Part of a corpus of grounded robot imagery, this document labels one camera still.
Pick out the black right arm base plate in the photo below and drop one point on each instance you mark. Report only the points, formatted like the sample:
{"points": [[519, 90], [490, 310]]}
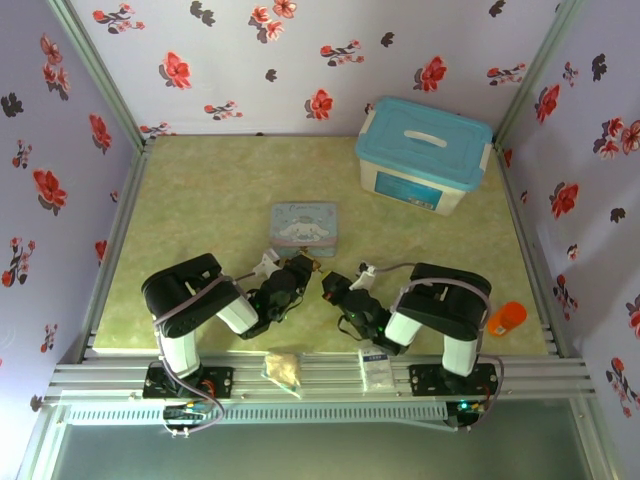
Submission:
{"points": [[425, 380]]}

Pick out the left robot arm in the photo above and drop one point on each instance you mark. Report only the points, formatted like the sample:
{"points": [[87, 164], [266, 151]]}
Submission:
{"points": [[185, 295]]}

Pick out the orange plastic bottle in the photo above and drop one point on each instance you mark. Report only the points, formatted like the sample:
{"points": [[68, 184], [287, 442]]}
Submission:
{"points": [[507, 320]]}

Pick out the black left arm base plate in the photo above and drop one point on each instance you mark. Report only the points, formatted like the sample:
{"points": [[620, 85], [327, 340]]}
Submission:
{"points": [[220, 382]]}

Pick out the clear bag with beige contents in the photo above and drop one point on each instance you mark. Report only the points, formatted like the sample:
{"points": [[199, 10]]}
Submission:
{"points": [[282, 370]]}

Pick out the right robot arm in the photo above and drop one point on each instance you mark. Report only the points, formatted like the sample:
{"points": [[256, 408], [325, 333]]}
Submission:
{"points": [[450, 300]]}

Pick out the white packet with blue label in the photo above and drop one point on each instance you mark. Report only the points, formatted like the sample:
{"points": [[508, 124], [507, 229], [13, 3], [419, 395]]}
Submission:
{"points": [[376, 367]]}

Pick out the aluminium frame rail with slots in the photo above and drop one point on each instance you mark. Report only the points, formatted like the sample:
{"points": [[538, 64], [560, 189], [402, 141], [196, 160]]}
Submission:
{"points": [[330, 372]]}

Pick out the blue cartoon tin box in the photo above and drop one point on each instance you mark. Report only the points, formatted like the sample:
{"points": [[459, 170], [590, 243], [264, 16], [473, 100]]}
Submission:
{"points": [[303, 227]]}

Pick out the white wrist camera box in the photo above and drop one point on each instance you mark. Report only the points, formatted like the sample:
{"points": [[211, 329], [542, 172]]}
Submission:
{"points": [[365, 276], [265, 263]]}

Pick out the aluminium corner post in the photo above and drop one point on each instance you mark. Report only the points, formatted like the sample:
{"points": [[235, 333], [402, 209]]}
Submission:
{"points": [[542, 65], [95, 70]]}

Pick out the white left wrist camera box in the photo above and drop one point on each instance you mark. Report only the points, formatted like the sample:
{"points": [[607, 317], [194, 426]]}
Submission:
{"points": [[265, 263]]}

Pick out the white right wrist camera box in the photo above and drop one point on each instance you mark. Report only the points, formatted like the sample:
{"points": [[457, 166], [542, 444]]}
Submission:
{"points": [[365, 276]]}

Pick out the small circuit board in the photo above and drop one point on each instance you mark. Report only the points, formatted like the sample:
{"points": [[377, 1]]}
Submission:
{"points": [[469, 407], [182, 414]]}

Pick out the blue-lidded plastic storage box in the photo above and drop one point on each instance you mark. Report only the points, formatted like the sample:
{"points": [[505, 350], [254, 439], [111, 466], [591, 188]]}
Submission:
{"points": [[420, 145]]}

